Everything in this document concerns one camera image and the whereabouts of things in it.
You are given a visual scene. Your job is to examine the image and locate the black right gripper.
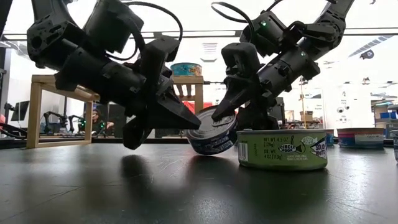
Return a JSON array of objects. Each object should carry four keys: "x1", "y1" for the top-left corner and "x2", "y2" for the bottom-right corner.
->
[{"x1": 211, "y1": 46, "x2": 321, "y2": 131}]

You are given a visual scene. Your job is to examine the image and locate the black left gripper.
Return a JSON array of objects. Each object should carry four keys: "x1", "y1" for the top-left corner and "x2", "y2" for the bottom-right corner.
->
[{"x1": 54, "y1": 46, "x2": 202, "y2": 151}]

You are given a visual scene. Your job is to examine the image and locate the silver lid blue can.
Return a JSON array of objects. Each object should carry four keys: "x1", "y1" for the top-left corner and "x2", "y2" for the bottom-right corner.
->
[
  {"x1": 185, "y1": 105, "x2": 239, "y2": 156},
  {"x1": 170, "y1": 62, "x2": 203, "y2": 77}
]

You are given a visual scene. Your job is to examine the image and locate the green label tuna can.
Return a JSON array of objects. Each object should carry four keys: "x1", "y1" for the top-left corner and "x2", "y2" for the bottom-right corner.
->
[{"x1": 236, "y1": 129, "x2": 329, "y2": 171}]

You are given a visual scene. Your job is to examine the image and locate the wooden slatted shelf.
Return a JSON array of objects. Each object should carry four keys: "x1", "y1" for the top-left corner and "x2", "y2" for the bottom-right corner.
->
[{"x1": 26, "y1": 73, "x2": 205, "y2": 150}]

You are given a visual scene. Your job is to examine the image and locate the orange hanging cloth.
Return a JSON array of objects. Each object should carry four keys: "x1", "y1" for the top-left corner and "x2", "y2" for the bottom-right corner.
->
[{"x1": 183, "y1": 101, "x2": 218, "y2": 114}]

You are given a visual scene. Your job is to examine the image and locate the cardboard box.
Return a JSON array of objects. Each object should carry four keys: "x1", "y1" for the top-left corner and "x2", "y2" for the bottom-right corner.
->
[{"x1": 300, "y1": 110, "x2": 315, "y2": 123}]

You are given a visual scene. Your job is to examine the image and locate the ceiling air vent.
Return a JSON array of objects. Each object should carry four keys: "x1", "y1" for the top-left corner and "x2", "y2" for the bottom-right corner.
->
[{"x1": 201, "y1": 42, "x2": 219, "y2": 63}]

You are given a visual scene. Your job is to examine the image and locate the black table mat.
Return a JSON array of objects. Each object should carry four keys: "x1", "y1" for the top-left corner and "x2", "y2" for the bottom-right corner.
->
[{"x1": 0, "y1": 138, "x2": 398, "y2": 224}]

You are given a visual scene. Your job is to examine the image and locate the white cabinet machine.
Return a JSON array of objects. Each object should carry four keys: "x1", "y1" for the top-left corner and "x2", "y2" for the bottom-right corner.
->
[{"x1": 322, "y1": 83, "x2": 374, "y2": 130}]

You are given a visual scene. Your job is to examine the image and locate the blue red label can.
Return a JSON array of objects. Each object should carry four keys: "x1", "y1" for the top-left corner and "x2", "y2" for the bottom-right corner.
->
[{"x1": 336, "y1": 127, "x2": 386, "y2": 149}]

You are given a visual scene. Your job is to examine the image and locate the black monitor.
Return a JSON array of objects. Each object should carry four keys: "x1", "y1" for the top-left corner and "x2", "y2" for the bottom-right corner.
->
[{"x1": 11, "y1": 100, "x2": 30, "y2": 122}]

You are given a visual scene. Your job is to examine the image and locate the black ceiling spotlight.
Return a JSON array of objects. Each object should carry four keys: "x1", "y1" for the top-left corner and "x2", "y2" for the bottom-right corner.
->
[{"x1": 359, "y1": 49, "x2": 376, "y2": 60}]

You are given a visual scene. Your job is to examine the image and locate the blue storage bin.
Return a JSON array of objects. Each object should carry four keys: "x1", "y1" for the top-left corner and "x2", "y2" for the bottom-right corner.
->
[{"x1": 379, "y1": 110, "x2": 398, "y2": 121}]

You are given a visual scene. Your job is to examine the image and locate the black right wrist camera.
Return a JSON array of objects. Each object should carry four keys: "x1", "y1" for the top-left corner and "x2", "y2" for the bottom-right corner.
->
[{"x1": 221, "y1": 42, "x2": 261, "y2": 78}]

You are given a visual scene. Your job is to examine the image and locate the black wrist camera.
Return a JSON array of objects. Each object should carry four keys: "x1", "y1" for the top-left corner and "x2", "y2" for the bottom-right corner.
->
[
  {"x1": 221, "y1": 42, "x2": 261, "y2": 78},
  {"x1": 141, "y1": 35, "x2": 181, "y2": 85}
]

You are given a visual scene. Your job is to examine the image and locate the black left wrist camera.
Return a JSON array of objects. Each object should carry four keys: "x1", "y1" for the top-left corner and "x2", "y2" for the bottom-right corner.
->
[{"x1": 141, "y1": 35, "x2": 181, "y2": 85}]

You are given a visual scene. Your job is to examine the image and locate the long ceiling light rail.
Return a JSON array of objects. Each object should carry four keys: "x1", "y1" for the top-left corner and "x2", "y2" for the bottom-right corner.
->
[{"x1": 0, "y1": 28, "x2": 398, "y2": 40}]

